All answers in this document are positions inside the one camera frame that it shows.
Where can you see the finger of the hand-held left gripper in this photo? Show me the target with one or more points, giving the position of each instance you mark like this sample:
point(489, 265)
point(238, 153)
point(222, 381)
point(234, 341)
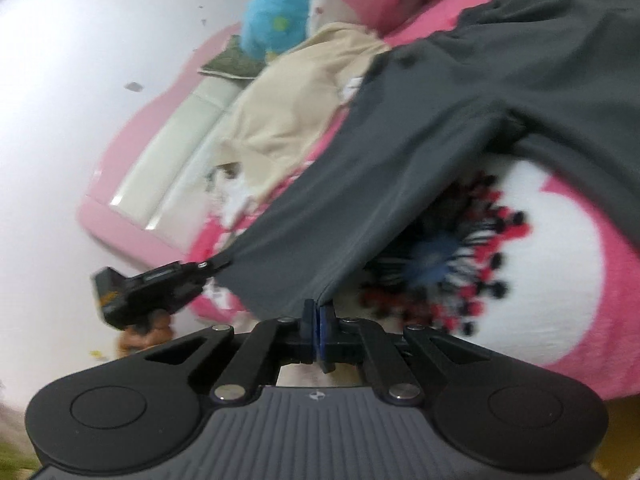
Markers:
point(216, 263)

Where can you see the white cloth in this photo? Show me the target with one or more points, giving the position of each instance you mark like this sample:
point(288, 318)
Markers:
point(235, 195)

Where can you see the pink floral fleece blanket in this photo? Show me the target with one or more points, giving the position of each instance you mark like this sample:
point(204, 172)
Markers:
point(575, 270)

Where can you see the blue dotted pillow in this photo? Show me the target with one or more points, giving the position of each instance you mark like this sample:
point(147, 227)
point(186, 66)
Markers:
point(277, 5)

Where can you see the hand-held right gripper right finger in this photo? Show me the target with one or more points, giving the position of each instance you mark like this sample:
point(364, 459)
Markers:
point(380, 355)

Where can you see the beige garment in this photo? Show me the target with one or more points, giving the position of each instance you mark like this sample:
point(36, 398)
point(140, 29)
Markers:
point(290, 110)

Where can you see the person's left hand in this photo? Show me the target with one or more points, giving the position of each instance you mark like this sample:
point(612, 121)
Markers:
point(147, 335)

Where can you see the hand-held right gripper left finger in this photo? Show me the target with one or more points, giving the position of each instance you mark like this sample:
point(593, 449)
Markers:
point(250, 355)

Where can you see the pink and white headboard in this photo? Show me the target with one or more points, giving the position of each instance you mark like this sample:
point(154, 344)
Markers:
point(165, 160)

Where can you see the green patterned cushion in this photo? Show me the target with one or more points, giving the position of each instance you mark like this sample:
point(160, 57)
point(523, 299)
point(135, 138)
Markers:
point(232, 62)

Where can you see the dark grey pants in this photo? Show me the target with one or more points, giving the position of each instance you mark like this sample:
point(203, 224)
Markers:
point(350, 185)

